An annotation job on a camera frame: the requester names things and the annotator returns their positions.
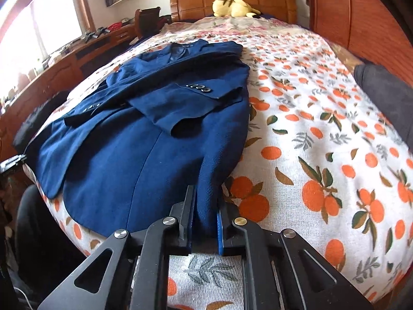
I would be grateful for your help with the wooden bed headboard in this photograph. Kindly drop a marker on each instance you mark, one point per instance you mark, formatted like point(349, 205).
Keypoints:
point(193, 3)

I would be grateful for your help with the black cloth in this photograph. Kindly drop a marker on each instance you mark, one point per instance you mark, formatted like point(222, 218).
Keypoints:
point(38, 119)

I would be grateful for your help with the grey cloth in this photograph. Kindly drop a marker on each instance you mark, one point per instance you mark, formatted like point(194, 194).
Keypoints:
point(387, 97)

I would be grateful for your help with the wooden framed window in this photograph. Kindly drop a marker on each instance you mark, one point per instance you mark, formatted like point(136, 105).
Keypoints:
point(38, 16)

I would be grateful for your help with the red basket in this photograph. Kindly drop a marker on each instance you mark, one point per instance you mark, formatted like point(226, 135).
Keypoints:
point(115, 26)

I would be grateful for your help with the wooden desk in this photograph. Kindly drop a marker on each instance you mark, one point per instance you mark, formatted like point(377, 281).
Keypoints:
point(58, 71)

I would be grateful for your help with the wooden slatted wardrobe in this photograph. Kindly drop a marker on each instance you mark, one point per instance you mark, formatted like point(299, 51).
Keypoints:
point(355, 16)

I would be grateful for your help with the golden cloth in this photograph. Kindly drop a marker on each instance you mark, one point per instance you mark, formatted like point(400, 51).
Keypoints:
point(345, 58)

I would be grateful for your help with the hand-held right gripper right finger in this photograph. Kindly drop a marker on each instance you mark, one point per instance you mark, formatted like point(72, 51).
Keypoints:
point(220, 232)

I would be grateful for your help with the blue suit jacket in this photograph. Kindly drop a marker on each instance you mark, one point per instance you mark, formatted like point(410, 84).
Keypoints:
point(129, 168)

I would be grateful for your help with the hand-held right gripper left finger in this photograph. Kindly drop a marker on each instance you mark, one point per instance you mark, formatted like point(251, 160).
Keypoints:
point(187, 219)

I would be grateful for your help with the orange fruit print bed sheet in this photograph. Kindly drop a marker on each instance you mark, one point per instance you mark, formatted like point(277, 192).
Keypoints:
point(306, 119)

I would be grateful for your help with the wooden chair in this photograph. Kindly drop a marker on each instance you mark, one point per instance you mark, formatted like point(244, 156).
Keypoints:
point(148, 19)

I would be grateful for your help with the pink floral blanket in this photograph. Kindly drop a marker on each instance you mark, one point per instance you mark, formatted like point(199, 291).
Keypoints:
point(219, 24)

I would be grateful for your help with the black gadget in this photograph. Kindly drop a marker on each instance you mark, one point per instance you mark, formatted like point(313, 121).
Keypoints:
point(96, 33)

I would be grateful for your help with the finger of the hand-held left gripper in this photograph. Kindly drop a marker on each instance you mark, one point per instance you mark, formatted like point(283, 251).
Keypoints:
point(13, 164)

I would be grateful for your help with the yellow plush toy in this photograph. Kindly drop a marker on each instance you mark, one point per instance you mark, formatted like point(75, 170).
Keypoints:
point(232, 6)

